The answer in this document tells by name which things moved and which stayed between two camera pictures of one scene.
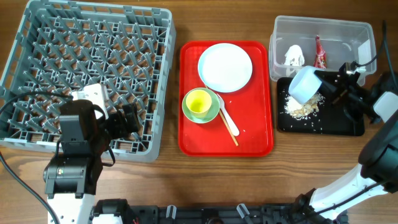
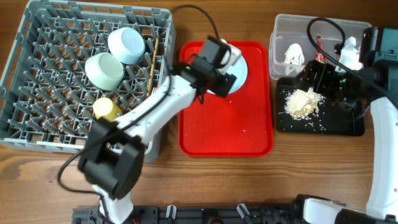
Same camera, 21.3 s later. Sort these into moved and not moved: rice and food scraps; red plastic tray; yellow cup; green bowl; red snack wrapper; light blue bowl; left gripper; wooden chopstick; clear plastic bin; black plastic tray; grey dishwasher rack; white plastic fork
Moved: white plastic fork; left gripper; light blue bowl; green bowl; wooden chopstick; yellow cup
Not moved: black plastic tray; rice and food scraps; grey dishwasher rack; clear plastic bin; red snack wrapper; red plastic tray
